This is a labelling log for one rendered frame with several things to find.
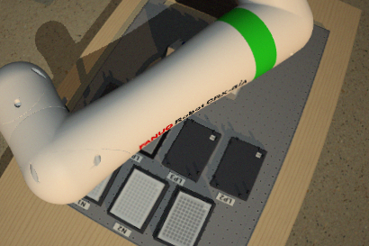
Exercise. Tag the beige button panel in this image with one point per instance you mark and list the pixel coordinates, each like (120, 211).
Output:
(174, 46)

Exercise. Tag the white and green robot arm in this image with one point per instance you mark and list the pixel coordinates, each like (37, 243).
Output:
(63, 156)

